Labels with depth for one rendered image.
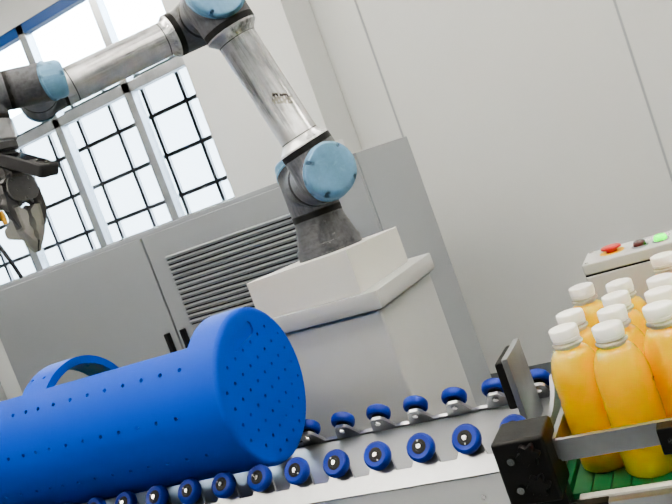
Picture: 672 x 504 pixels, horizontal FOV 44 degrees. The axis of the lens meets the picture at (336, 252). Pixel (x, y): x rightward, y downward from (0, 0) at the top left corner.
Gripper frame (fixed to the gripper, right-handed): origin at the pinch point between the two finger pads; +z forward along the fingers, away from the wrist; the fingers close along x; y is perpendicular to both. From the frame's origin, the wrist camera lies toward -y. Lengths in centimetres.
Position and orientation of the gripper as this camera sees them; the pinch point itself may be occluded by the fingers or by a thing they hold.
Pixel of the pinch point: (38, 244)
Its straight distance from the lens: 165.5
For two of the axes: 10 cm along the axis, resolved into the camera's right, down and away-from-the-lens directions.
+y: -8.5, 2.3, 4.7
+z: 2.9, 9.6, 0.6
